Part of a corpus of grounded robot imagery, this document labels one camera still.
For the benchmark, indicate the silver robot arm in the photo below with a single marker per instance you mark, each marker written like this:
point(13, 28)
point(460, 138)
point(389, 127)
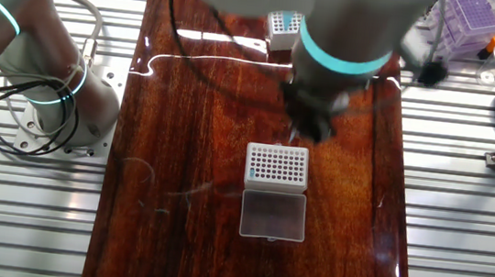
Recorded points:
point(355, 30)

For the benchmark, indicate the purple pipette tip box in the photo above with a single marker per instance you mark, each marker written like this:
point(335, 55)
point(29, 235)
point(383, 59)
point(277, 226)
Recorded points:
point(472, 19)

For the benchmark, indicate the white pipette tip holder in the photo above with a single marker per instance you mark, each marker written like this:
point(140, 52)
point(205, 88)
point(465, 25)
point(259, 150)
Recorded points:
point(278, 40)
point(272, 215)

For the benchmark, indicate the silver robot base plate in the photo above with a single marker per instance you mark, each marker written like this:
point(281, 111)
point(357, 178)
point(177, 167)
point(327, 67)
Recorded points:
point(111, 78)

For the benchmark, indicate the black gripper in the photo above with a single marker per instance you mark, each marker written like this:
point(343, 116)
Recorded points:
point(311, 103)

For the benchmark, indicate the large brown wooden board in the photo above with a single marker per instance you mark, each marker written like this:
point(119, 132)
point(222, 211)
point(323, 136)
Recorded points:
point(206, 176)

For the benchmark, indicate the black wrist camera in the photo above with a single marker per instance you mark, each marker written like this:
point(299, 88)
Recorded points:
point(433, 74)

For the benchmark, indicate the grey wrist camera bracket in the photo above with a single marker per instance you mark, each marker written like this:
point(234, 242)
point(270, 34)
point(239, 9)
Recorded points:
point(413, 47)

